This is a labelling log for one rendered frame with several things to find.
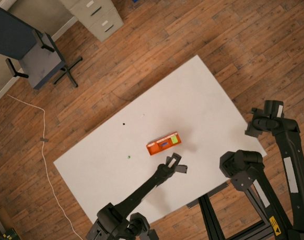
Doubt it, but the lime green sticky note pad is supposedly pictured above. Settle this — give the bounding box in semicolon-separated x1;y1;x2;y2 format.
171;136;178;143

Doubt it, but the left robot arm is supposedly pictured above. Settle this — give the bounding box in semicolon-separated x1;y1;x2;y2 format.
85;153;188;240

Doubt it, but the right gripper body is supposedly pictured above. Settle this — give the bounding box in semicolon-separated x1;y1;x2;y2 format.
245;109;265;137

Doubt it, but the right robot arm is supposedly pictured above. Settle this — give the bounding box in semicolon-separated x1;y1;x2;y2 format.
222;100;304;240

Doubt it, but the orange three-compartment bin rack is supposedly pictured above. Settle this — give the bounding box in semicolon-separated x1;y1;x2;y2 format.
146;132;181;155

